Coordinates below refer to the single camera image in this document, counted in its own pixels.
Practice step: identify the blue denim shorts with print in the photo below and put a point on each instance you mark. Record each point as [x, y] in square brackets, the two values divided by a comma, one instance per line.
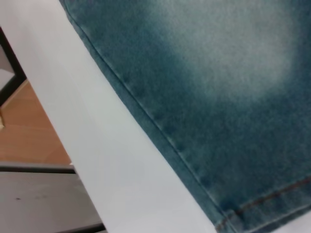
[206, 109]

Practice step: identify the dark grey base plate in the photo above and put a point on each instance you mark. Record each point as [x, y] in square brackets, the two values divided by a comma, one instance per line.
[41, 201]

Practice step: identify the black furniture frame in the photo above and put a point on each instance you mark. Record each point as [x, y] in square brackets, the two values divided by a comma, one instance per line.
[12, 65]

